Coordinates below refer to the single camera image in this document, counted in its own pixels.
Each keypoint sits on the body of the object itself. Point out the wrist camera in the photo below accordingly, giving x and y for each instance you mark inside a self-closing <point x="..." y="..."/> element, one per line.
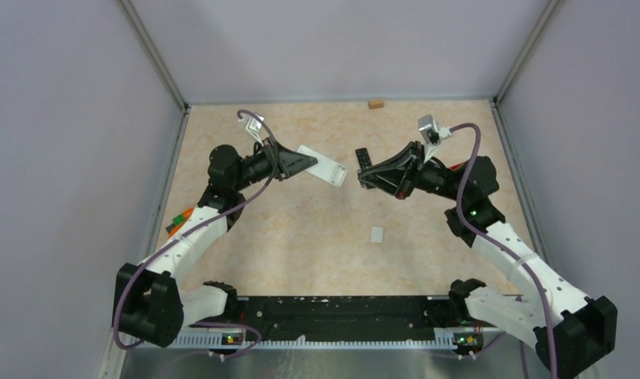
<point x="253" y="126"/>
<point x="433" y="134"/>

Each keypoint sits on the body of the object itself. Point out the white remote control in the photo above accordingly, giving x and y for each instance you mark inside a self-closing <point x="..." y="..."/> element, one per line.
<point x="325" y="169"/>

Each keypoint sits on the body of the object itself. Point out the small wooden block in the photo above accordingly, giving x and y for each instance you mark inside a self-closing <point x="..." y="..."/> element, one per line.
<point x="376" y="104"/>

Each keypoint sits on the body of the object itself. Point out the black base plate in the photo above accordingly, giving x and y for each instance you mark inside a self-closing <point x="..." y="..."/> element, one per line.
<point x="435" y="310"/>

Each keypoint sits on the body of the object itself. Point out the aluminium frame rail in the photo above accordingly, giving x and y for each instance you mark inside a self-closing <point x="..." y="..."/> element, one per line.
<point x="318" y="332"/>

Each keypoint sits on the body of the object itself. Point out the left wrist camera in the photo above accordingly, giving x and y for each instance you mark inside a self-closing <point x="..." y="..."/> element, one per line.
<point x="253" y="126"/>

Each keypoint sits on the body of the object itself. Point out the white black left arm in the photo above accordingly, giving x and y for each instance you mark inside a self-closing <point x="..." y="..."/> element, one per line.
<point x="149" y="304"/>

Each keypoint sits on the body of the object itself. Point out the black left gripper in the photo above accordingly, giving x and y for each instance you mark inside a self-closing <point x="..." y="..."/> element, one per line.
<point x="286" y="163"/>

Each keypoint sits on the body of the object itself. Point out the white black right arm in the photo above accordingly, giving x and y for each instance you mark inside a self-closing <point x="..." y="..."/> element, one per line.
<point x="569" y="330"/>

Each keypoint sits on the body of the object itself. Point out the white battery cover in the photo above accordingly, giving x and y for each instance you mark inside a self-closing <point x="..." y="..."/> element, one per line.
<point x="377" y="234"/>

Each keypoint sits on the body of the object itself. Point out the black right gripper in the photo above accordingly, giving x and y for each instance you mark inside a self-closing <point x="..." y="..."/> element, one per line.
<point x="397" y="175"/>

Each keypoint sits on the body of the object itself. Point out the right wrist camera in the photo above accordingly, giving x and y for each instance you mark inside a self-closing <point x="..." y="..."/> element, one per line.
<point x="433" y="134"/>

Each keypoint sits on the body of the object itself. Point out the black remote control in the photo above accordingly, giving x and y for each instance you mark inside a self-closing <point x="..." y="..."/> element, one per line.
<point x="363" y="158"/>

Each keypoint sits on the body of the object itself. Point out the orange green object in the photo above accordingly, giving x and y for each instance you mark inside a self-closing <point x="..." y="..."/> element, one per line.
<point x="178" y="221"/>

